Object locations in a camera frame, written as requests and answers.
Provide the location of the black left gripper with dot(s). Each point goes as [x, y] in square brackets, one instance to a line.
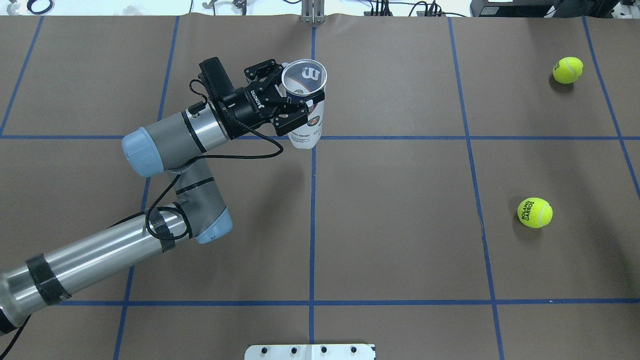
[247, 107]

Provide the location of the clear tennis ball can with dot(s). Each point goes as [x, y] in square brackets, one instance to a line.
[305, 80]

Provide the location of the yellow tennis ball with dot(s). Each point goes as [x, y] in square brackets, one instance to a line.
[534, 212]
[567, 70]

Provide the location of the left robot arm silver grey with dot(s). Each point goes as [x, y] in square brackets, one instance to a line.
[246, 288]

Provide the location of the black box with label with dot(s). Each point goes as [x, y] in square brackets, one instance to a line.
[510, 8]

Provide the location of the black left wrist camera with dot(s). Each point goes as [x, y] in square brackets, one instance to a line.
[214, 78]

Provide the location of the aluminium frame post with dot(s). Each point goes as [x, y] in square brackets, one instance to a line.
[313, 11]

